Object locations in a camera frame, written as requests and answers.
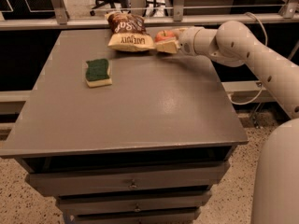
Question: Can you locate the grey drawer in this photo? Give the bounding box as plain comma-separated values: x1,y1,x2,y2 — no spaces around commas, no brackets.
64,207,200,224
26,161,230,196
57,189,211,216

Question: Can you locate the grey metal railing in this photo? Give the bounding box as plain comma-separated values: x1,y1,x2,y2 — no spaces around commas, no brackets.
0,8,299,31

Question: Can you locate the grey drawer cabinet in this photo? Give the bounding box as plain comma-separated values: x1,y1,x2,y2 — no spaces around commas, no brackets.
0,26,249,224

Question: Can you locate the brown chip bag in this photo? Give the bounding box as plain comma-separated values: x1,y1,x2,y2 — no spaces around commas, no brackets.
105,11,155,52

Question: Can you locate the white cable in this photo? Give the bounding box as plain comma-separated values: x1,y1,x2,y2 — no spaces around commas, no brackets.
229,12,269,106

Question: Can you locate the bottom grey drawer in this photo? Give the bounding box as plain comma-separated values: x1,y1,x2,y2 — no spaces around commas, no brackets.
64,207,200,224

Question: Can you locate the middle grey drawer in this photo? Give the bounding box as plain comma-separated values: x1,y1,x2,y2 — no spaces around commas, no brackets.
57,189,211,216

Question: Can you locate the green yellow sponge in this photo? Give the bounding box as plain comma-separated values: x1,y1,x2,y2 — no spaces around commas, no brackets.
85,59,112,88

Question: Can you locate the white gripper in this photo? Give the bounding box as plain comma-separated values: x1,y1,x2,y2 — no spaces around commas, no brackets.
156,27,203,56

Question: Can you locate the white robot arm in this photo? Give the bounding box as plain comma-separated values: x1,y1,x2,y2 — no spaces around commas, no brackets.
155,21,299,224

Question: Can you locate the red apple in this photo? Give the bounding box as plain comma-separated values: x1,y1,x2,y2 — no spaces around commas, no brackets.
154,30,176,42

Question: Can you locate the top grey drawer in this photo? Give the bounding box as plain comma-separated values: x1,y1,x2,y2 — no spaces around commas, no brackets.
26,161,230,196

